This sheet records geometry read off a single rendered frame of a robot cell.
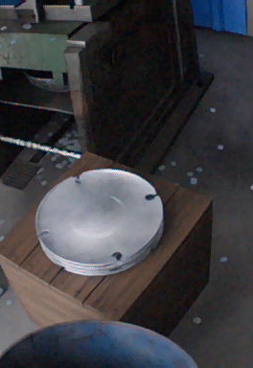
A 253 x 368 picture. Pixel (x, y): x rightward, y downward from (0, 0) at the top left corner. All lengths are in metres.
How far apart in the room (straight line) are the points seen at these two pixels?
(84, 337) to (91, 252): 0.25
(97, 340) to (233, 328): 0.56
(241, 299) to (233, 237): 0.25
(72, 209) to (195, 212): 0.28
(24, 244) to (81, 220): 0.16
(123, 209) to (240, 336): 0.52
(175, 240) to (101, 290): 0.21
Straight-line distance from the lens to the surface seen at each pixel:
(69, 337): 0.99
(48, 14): 1.57
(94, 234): 1.18
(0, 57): 1.67
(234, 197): 1.78
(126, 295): 1.12
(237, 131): 2.05
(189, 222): 1.24
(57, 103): 1.74
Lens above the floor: 1.27
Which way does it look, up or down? 44 degrees down
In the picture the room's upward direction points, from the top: 9 degrees counter-clockwise
